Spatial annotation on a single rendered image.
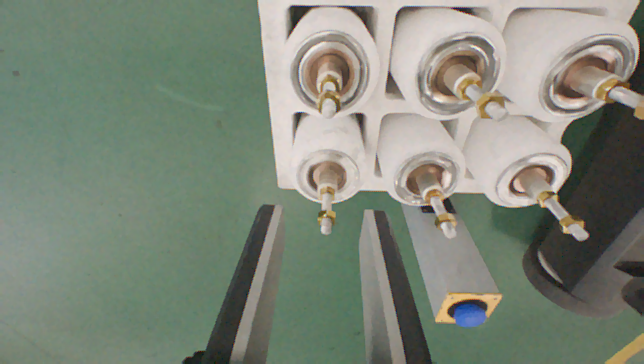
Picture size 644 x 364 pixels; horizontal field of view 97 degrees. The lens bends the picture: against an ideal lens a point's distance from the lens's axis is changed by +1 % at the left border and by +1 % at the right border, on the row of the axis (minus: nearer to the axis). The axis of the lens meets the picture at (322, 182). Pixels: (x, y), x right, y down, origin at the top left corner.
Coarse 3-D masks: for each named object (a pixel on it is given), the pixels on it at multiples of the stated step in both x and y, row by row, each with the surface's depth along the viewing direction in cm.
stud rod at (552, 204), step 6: (552, 198) 30; (546, 204) 30; (552, 204) 30; (558, 204) 29; (552, 210) 29; (558, 210) 29; (564, 210) 29; (558, 216) 29; (564, 216) 28; (570, 228) 27; (576, 228) 27; (582, 228) 27; (576, 234) 26; (582, 234) 26
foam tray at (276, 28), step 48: (288, 0) 30; (336, 0) 29; (384, 0) 29; (432, 0) 29; (480, 0) 29; (528, 0) 29; (576, 0) 29; (624, 0) 29; (384, 48) 32; (288, 96) 36; (384, 96) 35; (288, 144) 40; (480, 192) 44
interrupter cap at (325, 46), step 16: (320, 32) 24; (336, 32) 24; (304, 48) 25; (320, 48) 25; (336, 48) 25; (352, 48) 25; (304, 64) 26; (320, 64) 26; (336, 64) 26; (352, 64) 26; (368, 64) 26; (304, 80) 27; (352, 80) 27; (368, 80) 27; (304, 96) 28; (352, 96) 28
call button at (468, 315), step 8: (464, 304) 38; (472, 304) 38; (456, 312) 38; (464, 312) 37; (472, 312) 36; (480, 312) 36; (456, 320) 38; (464, 320) 37; (472, 320) 37; (480, 320) 37
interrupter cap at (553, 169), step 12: (528, 156) 31; (540, 156) 31; (552, 156) 31; (516, 168) 32; (528, 168) 32; (540, 168) 32; (552, 168) 32; (564, 168) 32; (504, 180) 33; (516, 180) 34; (552, 180) 33; (564, 180) 33; (504, 192) 34; (516, 192) 34; (516, 204) 35; (528, 204) 35
